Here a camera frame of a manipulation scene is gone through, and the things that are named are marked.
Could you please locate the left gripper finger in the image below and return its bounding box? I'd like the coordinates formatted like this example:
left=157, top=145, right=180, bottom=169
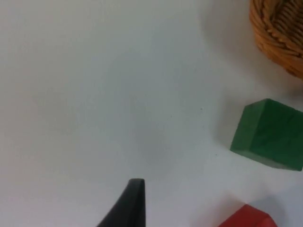
left=96, top=178, right=148, bottom=227

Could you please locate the green cube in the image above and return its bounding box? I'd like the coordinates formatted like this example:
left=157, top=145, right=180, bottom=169
left=229, top=98, right=303, bottom=172

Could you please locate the red cube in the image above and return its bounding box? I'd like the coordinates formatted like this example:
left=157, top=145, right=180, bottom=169
left=216, top=204, right=279, bottom=227

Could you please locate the tan wicker basket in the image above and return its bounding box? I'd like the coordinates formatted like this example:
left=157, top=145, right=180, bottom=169
left=249, top=0, right=303, bottom=79

